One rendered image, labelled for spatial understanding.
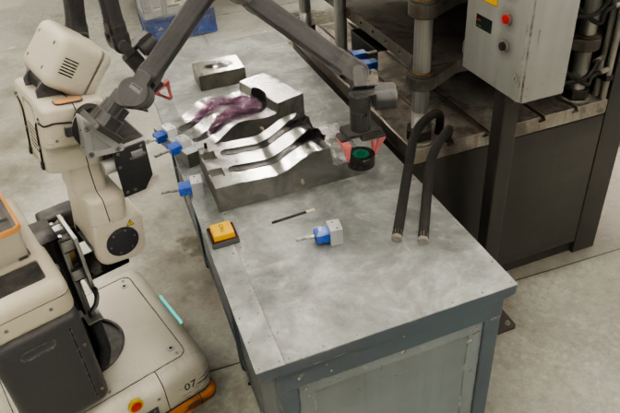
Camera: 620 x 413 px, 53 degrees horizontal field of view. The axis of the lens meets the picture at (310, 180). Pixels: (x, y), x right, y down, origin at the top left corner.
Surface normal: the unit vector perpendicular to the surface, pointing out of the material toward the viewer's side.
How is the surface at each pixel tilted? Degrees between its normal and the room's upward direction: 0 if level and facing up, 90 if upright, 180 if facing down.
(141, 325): 0
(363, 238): 0
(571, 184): 90
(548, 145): 90
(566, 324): 0
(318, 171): 90
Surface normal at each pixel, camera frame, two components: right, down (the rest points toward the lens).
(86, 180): 0.61, 0.42
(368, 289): -0.06, -0.82
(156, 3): 0.38, 0.52
